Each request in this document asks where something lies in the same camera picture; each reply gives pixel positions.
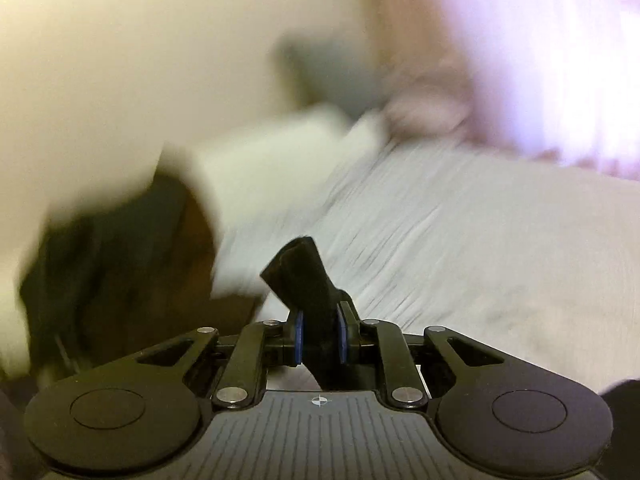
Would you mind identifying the black garment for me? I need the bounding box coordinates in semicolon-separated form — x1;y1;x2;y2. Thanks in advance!
260;236;359;391

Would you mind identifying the white pillow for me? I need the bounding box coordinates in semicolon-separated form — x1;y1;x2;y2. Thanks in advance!
158;104;388;230

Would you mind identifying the dark brown garment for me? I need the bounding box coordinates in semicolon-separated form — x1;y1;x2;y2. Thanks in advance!
16;159;227;376

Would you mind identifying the white striped bed cover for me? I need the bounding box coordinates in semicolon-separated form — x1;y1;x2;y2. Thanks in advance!
209;134;640;396

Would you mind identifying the grey cushion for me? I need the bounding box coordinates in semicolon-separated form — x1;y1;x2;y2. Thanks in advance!
274;35;385;122

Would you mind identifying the pink curtain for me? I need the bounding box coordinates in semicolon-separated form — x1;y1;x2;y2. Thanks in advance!
371;0;639;179

